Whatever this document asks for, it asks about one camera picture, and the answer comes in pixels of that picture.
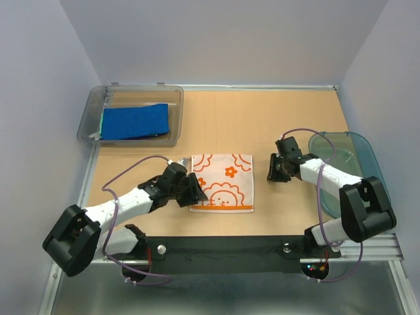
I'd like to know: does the orange white patterned towel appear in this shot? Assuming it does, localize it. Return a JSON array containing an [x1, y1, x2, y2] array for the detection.
[[190, 154, 255, 213]]

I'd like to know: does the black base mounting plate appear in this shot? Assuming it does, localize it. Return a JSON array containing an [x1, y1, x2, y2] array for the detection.
[[112, 236, 341, 276]]

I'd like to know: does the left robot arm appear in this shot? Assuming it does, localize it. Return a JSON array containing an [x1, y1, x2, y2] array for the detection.
[[42, 162, 207, 277]]

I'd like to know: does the blue towel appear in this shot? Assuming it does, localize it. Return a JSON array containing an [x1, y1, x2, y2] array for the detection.
[[101, 103, 170, 140]]

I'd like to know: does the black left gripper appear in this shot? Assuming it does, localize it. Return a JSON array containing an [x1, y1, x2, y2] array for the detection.
[[169, 172, 207, 207]]

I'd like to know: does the smoky clear plastic bin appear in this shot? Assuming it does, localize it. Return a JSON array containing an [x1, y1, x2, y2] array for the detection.
[[77, 83, 184, 148]]

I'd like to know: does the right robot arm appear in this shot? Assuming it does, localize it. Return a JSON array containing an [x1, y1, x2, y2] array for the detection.
[[267, 136, 397, 256]]

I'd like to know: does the aluminium frame rail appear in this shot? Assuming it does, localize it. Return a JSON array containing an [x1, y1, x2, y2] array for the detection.
[[44, 89, 417, 314]]

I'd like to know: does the teal plastic bin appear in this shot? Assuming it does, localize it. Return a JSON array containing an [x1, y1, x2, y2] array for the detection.
[[308, 131, 392, 219]]

